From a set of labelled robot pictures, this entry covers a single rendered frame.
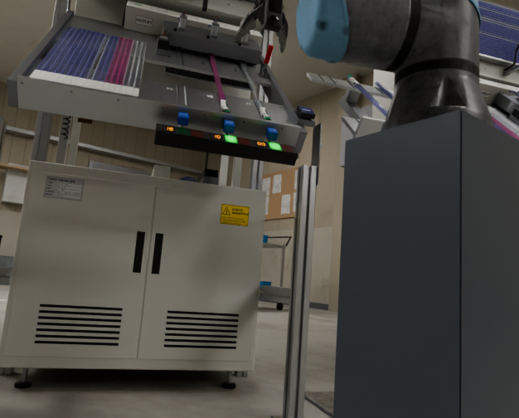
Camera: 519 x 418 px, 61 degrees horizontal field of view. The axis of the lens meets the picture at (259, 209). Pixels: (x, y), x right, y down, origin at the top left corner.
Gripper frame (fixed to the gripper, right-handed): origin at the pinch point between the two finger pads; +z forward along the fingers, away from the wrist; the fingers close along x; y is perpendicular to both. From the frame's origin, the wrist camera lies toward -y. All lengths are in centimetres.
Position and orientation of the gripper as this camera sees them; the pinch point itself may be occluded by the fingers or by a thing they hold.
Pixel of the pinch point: (259, 49)
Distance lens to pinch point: 141.9
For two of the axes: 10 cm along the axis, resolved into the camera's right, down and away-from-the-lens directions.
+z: -2.9, 6.3, 7.2
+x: -9.5, -1.1, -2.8
